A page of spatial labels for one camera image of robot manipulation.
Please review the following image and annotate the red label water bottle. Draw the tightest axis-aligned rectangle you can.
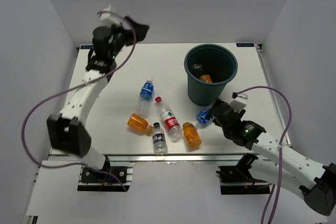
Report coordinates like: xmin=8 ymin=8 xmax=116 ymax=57
xmin=155 ymin=97 xmax=183 ymax=141

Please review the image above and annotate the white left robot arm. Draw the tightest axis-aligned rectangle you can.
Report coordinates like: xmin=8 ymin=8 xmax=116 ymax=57
xmin=47 ymin=16 xmax=150 ymax=182

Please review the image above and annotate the dark green plastic bin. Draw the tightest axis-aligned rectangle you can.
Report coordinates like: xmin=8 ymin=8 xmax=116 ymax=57
xmin=184 ymin=44 xmax=238 ymax=106

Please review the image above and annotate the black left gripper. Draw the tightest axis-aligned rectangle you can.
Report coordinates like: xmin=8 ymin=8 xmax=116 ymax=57
xmin=108 ymin=17 xmax=150 ymax=59

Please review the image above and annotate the small blue label bottle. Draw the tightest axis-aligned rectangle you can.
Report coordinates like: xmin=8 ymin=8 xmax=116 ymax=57
xmin=190 ymin=63 xmax=204 ymax=72

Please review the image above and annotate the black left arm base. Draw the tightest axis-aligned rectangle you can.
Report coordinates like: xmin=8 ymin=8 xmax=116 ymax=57
xmin=77 ymin=162 xmax=134 ymax=193

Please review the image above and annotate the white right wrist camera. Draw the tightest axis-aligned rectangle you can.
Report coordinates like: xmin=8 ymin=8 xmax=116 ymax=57
xmin=229 ymin=92 xmax=248 ymax=112

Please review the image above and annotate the pepsi bottle black cap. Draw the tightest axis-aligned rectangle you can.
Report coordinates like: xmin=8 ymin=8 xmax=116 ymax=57
xmin=152 ymin=122 xmax=168 ymax=156

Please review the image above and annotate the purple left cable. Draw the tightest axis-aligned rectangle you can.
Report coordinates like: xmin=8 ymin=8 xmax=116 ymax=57
xmin=21 ymin=10 xmax=137 ymax=192

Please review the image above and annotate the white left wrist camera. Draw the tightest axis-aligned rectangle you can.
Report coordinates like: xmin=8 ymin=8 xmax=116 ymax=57
xmin=97 ymin=5 xmax=120 ymax=27

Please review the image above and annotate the aluminium table front rail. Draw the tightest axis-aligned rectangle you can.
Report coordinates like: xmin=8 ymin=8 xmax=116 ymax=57
xmin=49 ymin=152 xmax=280 ymax=164

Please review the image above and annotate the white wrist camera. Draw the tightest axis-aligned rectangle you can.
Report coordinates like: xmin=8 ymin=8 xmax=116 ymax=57
xmin=97 ymin=5 xmax=120 ymax=27
xmin=229 ymin=92 xmax=248 ymax=112

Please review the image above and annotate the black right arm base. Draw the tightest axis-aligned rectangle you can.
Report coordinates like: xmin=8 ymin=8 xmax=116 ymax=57
xmin=216 ymin=154 xmax=270 ymax=195

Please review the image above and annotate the blue sticker left corner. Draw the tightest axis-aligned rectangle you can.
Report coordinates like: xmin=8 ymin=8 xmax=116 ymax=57
xmin=80 ymin=45 xmax=93 ymax=50

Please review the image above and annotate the tall blue label water bottle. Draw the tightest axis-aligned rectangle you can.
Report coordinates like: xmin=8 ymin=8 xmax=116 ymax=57
xmin=137 ymin=78 xmax=154 ymax=118

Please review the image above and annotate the orange juice bottle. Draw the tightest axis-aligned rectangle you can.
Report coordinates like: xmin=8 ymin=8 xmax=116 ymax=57
xmin=127 ymin=113 xmax=153 ymax=134
xmin=182 ymin=122 xmax=202 ymax=149
xmin=199 ymin=74 xmax=212 ymax=83

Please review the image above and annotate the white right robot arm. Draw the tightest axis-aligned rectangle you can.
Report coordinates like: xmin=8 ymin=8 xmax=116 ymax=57
xmin=209 ymin=99 xmax=335 ymax=216

